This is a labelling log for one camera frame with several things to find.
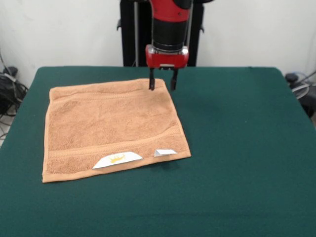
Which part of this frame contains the dark green table cloth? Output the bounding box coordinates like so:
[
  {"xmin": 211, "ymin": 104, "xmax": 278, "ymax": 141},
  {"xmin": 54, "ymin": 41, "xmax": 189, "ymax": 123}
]
[{"xmin": 0, "ymin": 66, "xmax": 316, "ymax": 237}]

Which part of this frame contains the black cable bundle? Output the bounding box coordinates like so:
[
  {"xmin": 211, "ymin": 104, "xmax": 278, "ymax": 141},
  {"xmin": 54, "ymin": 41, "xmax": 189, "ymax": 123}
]
[{"xmin": 0, "ymin": 49, "xmax": 29, "ymax": 139}]

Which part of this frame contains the orange terry towel with tags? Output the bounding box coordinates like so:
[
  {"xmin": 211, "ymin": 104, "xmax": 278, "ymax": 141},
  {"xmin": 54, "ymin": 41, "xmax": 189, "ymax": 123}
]
[{"xmin": 41, "ymin": 78, "xmax": 192, "ymax": 184}]

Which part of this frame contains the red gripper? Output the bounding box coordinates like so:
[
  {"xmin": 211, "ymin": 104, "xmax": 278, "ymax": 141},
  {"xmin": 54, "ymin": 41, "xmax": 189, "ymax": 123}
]
[{"xmin": 145, "ymin": 44, "xmax": 190, "ymax": 91}]

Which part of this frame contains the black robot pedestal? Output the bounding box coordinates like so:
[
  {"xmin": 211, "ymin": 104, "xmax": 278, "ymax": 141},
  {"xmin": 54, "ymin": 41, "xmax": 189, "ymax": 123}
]
[{"xmin": 117, "ymin": 0, "xmax": 205, "ymax": 67}]

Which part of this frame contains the black equipment with cables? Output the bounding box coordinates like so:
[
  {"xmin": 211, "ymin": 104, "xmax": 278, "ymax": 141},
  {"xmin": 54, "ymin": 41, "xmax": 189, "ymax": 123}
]
[{"xmin": 285, "ymin": 71, "xmax": 316, "ymax": 119}]

